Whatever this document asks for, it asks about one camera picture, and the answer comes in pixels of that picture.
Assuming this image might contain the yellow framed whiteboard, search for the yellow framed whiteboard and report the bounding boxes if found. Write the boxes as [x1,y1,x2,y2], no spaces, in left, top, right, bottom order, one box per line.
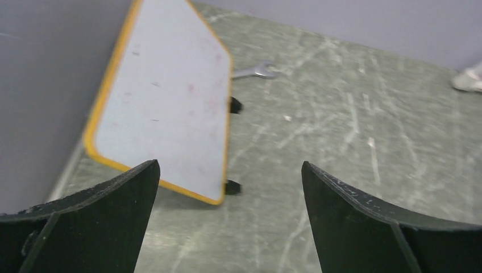
[84,1,232,205]

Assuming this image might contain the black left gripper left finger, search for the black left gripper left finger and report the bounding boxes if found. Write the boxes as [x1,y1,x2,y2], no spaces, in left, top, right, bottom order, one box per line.
[1,160,160,272]

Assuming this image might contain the white PVC pipe frame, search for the white PVC pipe frame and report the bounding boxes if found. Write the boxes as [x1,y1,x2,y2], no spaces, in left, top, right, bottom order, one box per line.
[451,62,481,93]

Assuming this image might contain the silver wrench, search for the silver wrench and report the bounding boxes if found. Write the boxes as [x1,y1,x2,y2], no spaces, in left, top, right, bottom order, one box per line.
[231,60,279,80]

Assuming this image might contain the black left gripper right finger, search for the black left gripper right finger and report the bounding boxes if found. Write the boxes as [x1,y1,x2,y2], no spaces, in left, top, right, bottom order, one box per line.
[301,162,481,273]

